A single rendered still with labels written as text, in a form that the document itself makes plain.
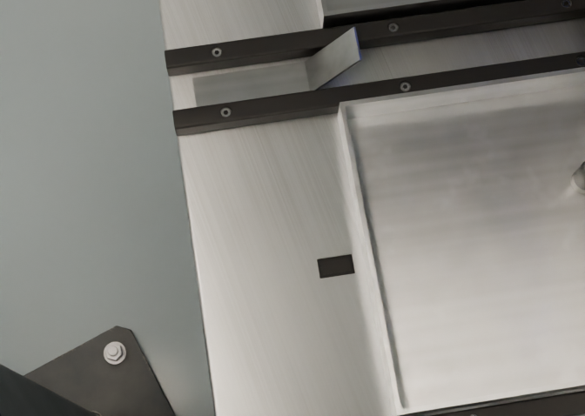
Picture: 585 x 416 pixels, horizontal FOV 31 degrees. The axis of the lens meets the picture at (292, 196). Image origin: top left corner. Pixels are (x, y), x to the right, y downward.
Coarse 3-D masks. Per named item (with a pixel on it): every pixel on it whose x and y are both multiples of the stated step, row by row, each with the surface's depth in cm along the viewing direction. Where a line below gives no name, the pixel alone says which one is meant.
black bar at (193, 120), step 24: (456, 72) 91; (480, 72) 91; (504, 72) 91; (528, 72) 91; (288, 96) 90; (312, 96) 90; (336, 96) 90; (360, 96) 90; (192, 120) 89; (216, 120) 89; (240, 120) 89; (264, 120) 90
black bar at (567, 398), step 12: (552, 396) 83; (564, 396) 83; (576, 396) 83; (480, 408) 83; (492, 408) 83; (504, 408) 83; (516, 408) 83; (528, 408) 83; (540, 408) 83; (552, 408) 83; (564, 408) 83; (576, 408) 83
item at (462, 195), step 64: (384, 128) 91; (448, 128) 91; (512, 128) 91; (576, 128) 91; (384, 192) 89; (448, 192) 89; (512, 192) 90; (576, 192) 90; (384, 256) 88; (448, 256) 88; (512, 256) 88; (576, 256) 88; (384, 320) 83; (448, 320) 86; (512, 320) 86; (576, 320) 86; (448, 384) 85; (512, 384) 85; (576, 384) 82
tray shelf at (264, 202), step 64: (192, 0) 95; (256, 0) 95; (256, 64) 93; (384, 64) 93; (448, 64) 93; (256, 128) 91; (320, 128) 91; (192, 192) 89; (256, 192) 90; (320, 192) 90; (256, 256) 88; (320, 256) 88; (256, 320) 86; (320, 320) 86; (256, 384) 85; (320, 384) 85; (384, 384) 85
